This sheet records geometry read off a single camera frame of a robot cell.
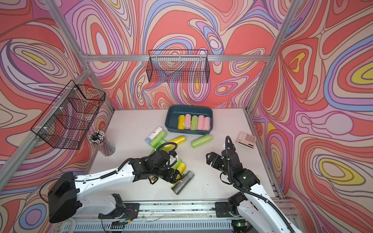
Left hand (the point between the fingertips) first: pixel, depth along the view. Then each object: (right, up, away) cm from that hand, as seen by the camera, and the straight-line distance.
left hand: (179, 177), depth 75 cm
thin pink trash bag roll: (+5, +30, +31) cm, 44 cm away
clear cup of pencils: (-47, +20, +7) cm, 51 cm away
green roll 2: (-17, +17, +22) cm, 33 cm away
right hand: (+18, +7, +2) cm, 20 cm away
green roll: (+9, +29, +32) cm, 44 cm away
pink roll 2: (+18, +26, +29) cm, 43 cm away
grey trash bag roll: (0, -6, +3) cm, 7 cm away
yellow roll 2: (+1, +2, +11) cm, 11 cm away
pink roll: (+14, +28, +30) cm, 43 cm away
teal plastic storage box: (-7, +38, +40) cm, 55 cm away
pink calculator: (+45, +17, +23) cm, 53 cm away
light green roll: (+14, +16, +23) cm, 31 cm away
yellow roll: (-1, +31, +33) cm, 45 cm away
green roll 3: (-14, +15, +21) cm, 29 cm away
